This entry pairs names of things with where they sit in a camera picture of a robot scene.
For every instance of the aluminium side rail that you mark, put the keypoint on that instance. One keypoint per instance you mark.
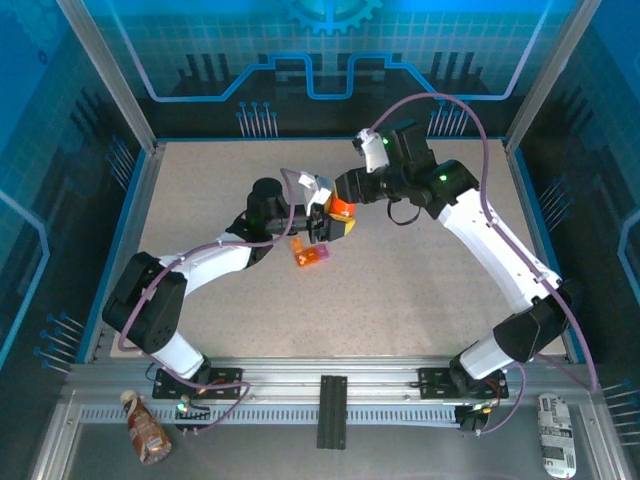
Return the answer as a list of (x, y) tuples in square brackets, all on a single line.
[(131, 250)]

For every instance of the pink pill box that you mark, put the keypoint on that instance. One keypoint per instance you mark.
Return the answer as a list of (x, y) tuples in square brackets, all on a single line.
[(323, 252)]

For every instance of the orange pill bottle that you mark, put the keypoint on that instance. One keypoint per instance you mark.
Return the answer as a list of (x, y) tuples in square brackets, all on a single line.
[(341, 206)]

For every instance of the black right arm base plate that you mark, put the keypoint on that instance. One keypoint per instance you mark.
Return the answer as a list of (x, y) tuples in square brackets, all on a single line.
[(432, 382)]

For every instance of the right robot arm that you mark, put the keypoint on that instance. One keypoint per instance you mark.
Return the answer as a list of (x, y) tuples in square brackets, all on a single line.
[(490, 245)]

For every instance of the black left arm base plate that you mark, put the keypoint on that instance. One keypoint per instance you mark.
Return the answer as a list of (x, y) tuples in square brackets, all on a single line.
[(225, 380)]

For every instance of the orange pill box Sat print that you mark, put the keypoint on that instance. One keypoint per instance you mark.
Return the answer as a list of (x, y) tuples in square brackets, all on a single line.
[(314, 256)]

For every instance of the black extrusion bracket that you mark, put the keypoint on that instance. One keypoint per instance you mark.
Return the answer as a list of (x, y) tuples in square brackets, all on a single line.
[(331, 415)]

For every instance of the black controller board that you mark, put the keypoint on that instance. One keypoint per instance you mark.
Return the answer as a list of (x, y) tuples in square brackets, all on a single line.
[(192, 414)]

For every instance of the aluminium frame beam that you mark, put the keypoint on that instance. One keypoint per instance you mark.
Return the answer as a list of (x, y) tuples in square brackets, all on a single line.
[(300, 372)]

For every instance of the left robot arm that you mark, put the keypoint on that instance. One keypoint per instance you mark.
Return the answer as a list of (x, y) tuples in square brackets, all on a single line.
[(215, 260)]

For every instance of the aluminium frame post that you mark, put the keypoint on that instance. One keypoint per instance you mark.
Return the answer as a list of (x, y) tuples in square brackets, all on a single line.
[(112, 80), (550, 75)]

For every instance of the slotted aluminium rail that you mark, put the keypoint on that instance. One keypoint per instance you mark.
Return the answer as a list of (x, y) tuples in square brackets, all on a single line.
[(280, 415)]

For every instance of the orange pill box SUN print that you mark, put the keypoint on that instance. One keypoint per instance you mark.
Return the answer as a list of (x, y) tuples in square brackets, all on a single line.
[(302, 260)]

